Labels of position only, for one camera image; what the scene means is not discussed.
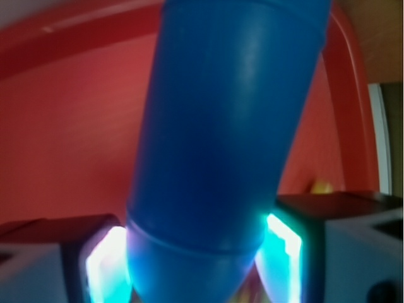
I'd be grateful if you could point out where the blue plastic bottle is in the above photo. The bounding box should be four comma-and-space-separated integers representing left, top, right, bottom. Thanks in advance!
127, 1, 331, 302

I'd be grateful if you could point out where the twisted multicolour rope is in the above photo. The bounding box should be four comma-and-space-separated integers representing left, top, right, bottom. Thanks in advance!
311, 179, 334, 194

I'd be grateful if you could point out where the red plastic tray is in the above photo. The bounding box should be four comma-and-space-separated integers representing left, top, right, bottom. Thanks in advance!
1, 1, 381, 222

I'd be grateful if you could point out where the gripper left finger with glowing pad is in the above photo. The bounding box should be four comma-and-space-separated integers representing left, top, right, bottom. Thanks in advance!
1, 214, 133, 302

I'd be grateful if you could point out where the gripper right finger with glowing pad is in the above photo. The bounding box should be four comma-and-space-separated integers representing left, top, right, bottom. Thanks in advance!
256, 192, 403, 302

